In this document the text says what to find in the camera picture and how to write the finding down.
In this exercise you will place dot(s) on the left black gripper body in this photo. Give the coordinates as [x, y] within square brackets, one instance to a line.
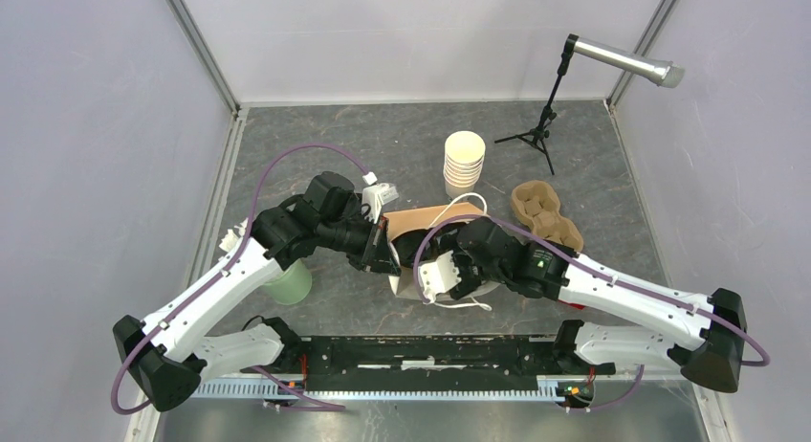
[375, 236]

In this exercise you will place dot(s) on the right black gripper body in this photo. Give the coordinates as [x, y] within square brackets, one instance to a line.
[473, 275]

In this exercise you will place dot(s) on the black coffee lid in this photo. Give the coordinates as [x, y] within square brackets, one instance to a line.
[406, 246]

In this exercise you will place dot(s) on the brown paper bag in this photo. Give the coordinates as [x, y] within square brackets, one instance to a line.
[407, 285]

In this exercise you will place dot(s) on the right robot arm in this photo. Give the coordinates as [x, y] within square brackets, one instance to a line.
[702, 336]

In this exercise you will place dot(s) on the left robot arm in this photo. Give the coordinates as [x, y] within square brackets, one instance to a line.
[170, 353]

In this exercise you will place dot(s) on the brown pulp cup carrier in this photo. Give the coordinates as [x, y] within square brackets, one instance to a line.
[536, 205]

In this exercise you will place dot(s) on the green cup holder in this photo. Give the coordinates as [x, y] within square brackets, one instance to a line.
[292, 286]

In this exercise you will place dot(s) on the stack of white paper cups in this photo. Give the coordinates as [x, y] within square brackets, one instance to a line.
[464, 158]

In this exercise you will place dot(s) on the black tripod stand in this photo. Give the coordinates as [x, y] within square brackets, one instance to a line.
[537, 136]

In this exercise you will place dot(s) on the white wrapped straws bundle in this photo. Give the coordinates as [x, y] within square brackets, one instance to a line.
[233, 237]

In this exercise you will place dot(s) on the silver cylindrical lamp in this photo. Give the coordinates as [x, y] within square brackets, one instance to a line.
[662, 73]

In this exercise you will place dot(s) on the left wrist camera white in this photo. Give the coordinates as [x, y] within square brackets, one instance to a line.
[375, 196]

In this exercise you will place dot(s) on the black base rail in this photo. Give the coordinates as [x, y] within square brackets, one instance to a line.
[428, 363]

